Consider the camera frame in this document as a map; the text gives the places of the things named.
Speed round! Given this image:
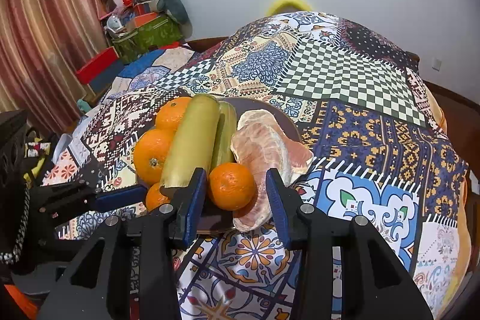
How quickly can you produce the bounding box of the small orange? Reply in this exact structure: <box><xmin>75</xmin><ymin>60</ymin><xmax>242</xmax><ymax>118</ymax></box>
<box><xmin>208</xmin><ymin>163</ymin><xmax>257</xmax><ymax>211</ymax></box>
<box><xmin>144</xmin><ymin>183</ymin><xmax>170</xmax><ymax>212</ymax></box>

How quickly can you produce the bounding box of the large orange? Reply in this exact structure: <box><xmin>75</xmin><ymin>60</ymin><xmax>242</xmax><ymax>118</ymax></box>
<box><xmin>133</xmin><ymin>128</ymin><xmax>175</xmax><ymax>186</ymax></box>
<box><xmin>154</xmin><ymin>97</ymin><xmax>191</xmax><ymax>132</ymax></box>

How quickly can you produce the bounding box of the long sugarcane piece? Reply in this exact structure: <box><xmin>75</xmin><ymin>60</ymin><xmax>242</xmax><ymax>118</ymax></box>
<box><xmin>160</xmin><ymin>93</ymin><xmax>220</xmax><ymax>188</ymax></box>

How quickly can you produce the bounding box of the pomelo wedge with rind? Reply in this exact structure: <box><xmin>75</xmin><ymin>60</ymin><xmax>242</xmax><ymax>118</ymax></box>
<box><xmin>238</xmin><ymin>109</ymin><xmax>313</xmax><ymax>181</ymax></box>

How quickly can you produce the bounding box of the peeled pomelo segment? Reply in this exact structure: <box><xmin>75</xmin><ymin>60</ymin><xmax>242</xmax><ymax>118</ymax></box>
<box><xmin>230</xmin><ymin>123</ymin><xmax>292</xmax><ymax>232</ymax></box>

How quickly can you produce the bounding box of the short sugarcane piece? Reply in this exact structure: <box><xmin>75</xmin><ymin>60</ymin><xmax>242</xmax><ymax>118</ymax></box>
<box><xmin>211</xmin><ymin>101</ymin><xmax>237</xmax><ymax>170</ymax></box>

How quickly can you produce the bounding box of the purple ceramic plate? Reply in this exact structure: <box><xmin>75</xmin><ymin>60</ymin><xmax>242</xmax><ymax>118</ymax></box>
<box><xmin>136</xmin><ymin>97</ymin><xmax>304</xmax><ymax>235</ymax></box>

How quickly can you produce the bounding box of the patchwork patterned bedspread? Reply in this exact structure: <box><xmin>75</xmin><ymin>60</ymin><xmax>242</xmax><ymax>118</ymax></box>
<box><xmin>43</xmin><ymin>12</ymin><xmax>471</xmax><ymax>319</ymax></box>

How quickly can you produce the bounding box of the red box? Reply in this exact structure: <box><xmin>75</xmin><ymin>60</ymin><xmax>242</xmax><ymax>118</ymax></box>
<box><xmin>76</xmin><ymin>47</ymin><xmax>120</xmax><ymax>85</ymax></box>

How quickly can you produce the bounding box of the green fabric storage box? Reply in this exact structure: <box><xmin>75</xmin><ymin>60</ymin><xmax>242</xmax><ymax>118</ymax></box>
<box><xmin>112</xmin><ymin>15</ymin><xmax>183</xmax><ymax>64</ymax></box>

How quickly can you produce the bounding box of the striped red gold curtain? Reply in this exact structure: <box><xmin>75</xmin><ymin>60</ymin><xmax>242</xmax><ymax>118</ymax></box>
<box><xmin>1</xmin><ymin>0</ymin><xmax>116</xmax><ymax>133</ymax></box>

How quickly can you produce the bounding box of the grey plush toy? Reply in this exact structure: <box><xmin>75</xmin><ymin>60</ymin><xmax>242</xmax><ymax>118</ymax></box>
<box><xmin>132</xmin><ymin>0</ymin><xmax>189</xmax><ymax>24</ymax></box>

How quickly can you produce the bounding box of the yellow foam tube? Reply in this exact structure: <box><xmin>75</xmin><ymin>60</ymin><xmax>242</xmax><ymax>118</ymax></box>
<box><xmin>266</xmin><ymin>0</ymin><xmax>312</xmax><ymax>16</ymax></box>

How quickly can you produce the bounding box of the wall power socket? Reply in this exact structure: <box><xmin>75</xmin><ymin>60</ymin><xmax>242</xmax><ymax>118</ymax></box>
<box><xmin>432</xmin><ymin>58</ymin><xmax>442</xmax><ymax>71</ymax></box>

